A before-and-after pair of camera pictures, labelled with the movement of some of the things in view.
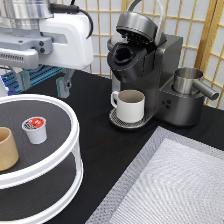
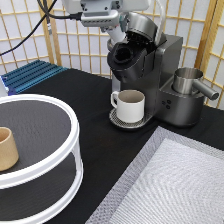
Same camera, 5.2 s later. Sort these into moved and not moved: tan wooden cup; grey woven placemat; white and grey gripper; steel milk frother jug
Moved: white and grey gripper
Not moved: tan wooden cup; grey woven placemat; steel milk frother jug
